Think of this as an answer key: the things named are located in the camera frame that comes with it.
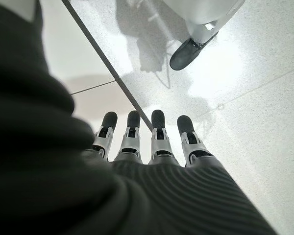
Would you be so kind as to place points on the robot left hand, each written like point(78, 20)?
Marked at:
point(112, 195)

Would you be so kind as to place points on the dark cabinet toe kick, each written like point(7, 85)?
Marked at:
point(100, 54)

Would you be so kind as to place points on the robot left leg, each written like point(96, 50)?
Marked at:
point(198, 31)

